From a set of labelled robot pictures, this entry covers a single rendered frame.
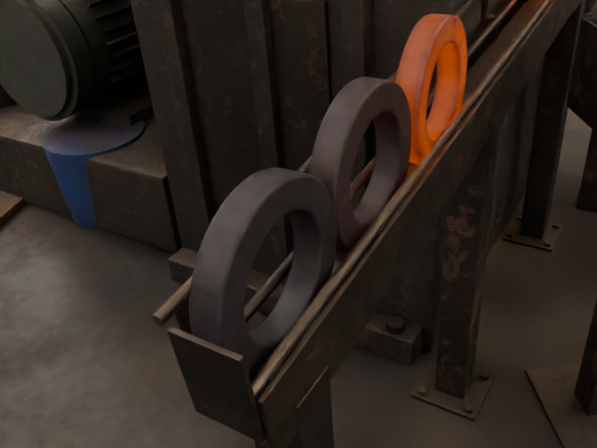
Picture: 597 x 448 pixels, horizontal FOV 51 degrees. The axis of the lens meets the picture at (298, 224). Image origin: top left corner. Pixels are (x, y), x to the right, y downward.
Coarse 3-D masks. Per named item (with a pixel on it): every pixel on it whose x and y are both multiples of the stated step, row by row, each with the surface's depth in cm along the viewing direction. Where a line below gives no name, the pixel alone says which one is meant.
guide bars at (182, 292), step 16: (512, 0) 114; (528, 0) 125; (496, 16) 109; (496, 32) 111; (432, 96) 88; (368, 176) 75; (352, 192) 72; (288, 256) 64; (288, 272) 63; (272, 288) 61; (176, 304) 52; (256, 304) 60; (160, 320) 51
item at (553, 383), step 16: (592, 32) 88; (592, 48) 89; (576, 64) 94; (592, 64) 89; (576, 80) 94; (592, 80) 90; (576, 96) 95; (592, 96) 90; (576, 112) 95; (592, 112) 91; (592, 128) 91; (592, 320) 112; (592, 336) 113; (592, 352) 114; (544, 368) 129; (560, 368) 128; (576, 368) 128; (592, 368) 114; (544, 384) 125; (560, 384) 125; (576, 384) 122; (592, 384) 115; (544, 400) 122; (560, 400) 122; (576, 400) 121; (592, 400) 116; (560, 416) 118; (576, 416) 118; (592, 416) 118; (560, 432) 115; (576, 432) 115; (592, 432) 115
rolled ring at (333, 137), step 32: (352, 96) 60; (384, 96) 63; (320, 128) 60; (352, 128) 59; (384, 128) 70; (320, 160) 59; (352, 160) 61; (384, 160) 72; (384, 192) 72; (352, 224) 64
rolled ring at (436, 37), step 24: (432, 24) 72; (456, 24) 76; (408, 48) 71; (432, 48) 71; (456, 48) 79; (408, 72) 71; (432, 72) 72; (456, 72) 82; (408, 96) 71; (456, 96) 84; (432, 120) 84; (432, 144) 78
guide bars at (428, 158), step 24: (552, 0) 114; (528, 24) 102; (480, 96) 86; (456, 120) 80; (408, 192) 70; (384, 216) 66; (360, 240) 63; (336, 288) 59; (312, 312) 56; (288, 336) 54; (264, 384) 51
